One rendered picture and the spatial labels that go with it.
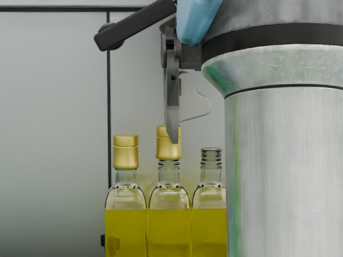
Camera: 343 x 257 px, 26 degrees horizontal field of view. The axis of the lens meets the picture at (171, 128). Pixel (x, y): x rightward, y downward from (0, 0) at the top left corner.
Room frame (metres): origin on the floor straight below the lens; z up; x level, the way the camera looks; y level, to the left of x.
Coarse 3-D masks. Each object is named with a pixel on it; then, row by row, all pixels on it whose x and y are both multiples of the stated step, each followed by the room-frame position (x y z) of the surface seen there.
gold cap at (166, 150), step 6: (156, 126) 0.99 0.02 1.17; (162, 126) 0.98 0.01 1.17; (180, 126) 0.98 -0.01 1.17; (156, 132) 0.99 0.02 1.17; (162, 132) 0.98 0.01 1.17; (180, 132) 0.98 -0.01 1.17; (156, 138) 0.99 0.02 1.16; (162, 138) 0.98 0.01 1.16; (168, 138) 0.97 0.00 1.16; (180, 138) 0.98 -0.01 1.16; (156, 144) 0.99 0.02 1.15; (162, 144) 0.97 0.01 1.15; (168, 144) 0.97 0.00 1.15; (174, 144) 0.97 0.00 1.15; (180, 144) 0.98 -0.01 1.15; (156, 150) 0.99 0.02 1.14; (162, 150) 0.97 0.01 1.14; (168, 150) 0.97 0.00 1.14; (174, 150) 0.97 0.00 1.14; (180, 150) 0.98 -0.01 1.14; (156, 156) 0.98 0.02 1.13; (162, 156) 0.97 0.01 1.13; (168, 156) 0.97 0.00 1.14; (174, 156) 0.97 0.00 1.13; (180, 156) 0.98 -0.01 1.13
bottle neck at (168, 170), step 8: (160, 160) 0.98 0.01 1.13; (168, 160) 0.98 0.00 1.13; (176, 160) 0.98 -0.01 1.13; (160, 168) 0.98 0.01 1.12; (168, 168) 0.98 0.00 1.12; (176, 168) 0.98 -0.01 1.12; (160, 176) 0.98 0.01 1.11; (168, 176) 0.98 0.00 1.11; (176, 176) 0.98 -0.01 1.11; (160, 184) 0.98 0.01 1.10; (168, 184) 0.98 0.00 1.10; (176, 184) 0.98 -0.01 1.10
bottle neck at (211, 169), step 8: (208, 152) 0.98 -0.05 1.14; (216, 152) 0.98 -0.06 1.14; (208, 160) 0.98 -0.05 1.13; (216, 160) 0.98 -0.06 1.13; (200, 168) 0.99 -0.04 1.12; (208, 168) 0.98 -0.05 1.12; (216, 168) 0.98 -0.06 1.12; (208, 176) 0.98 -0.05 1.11; (216, 176) 0.98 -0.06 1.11; (208, 184) 0.98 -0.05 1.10; (216, 184) 0.98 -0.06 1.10
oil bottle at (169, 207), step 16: (160, 192) 0.97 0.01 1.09; (176, 192) 0.97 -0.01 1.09; (160, 208) 0.96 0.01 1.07; (176, 208) 0.96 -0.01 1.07; (160, 224) 0.96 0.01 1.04; (176, 224) 0.96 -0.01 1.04; (160, 240) 0.96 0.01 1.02; (176, 240) 0.96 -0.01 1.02; (160, 256) 0.96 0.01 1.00; (176, 256) 0.96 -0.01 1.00
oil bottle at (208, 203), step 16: (192, 192) 0.99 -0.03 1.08; (208, 192) 0.97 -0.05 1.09; (224, 192) 0.97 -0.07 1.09; (192, 208) 0.97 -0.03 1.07; (208, 208) 0.97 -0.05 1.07; (224, 208) 0.97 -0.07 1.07; (192, 224) 0.97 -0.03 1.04; (208, 224) 0.97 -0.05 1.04; (224, 224) 0.97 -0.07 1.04; (192, 240) 0.97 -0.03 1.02; (208, 240) 0.97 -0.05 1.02; (224, 240) 0.97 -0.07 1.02; (192, 256) 0.97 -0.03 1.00; (208, 256) 0.97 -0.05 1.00; (224, 256) 0.97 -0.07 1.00
